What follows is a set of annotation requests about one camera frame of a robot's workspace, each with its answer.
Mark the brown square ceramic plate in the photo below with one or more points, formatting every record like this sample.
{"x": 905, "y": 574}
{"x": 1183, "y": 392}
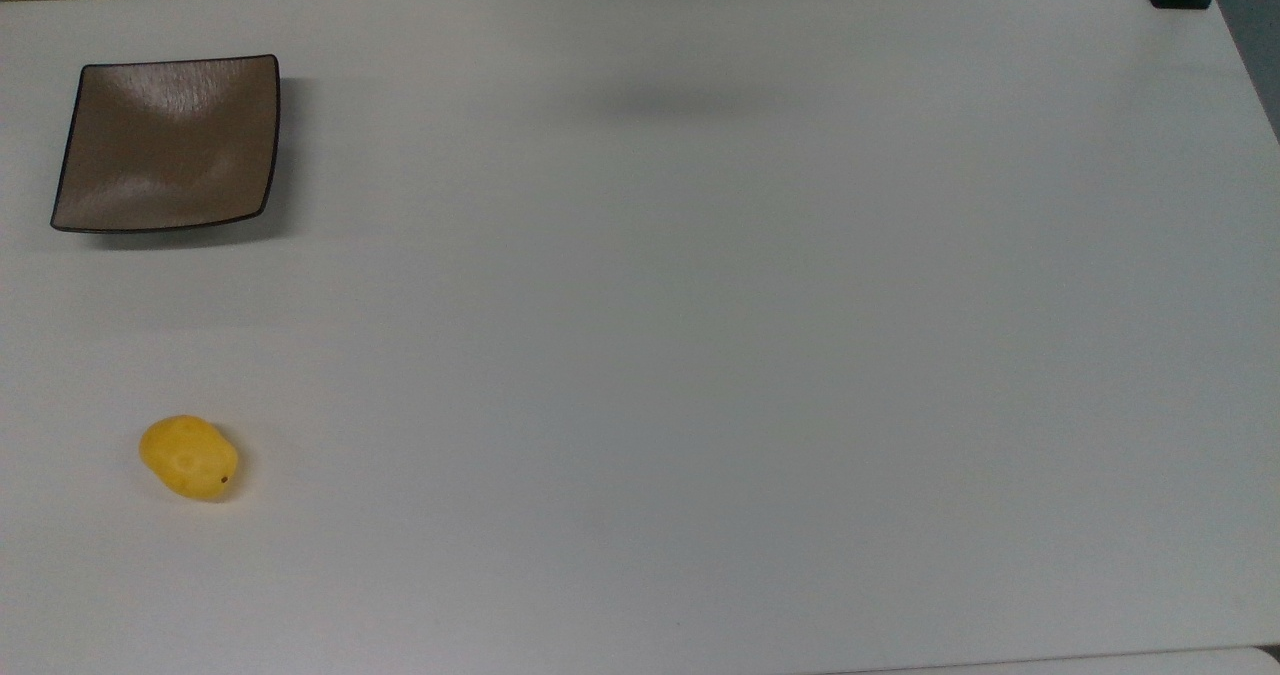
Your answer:
{"x": 170, "y": 145}

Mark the yellow lemon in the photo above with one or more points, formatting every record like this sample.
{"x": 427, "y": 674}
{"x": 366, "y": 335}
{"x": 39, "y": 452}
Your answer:
{"x": 188, "y": 457}

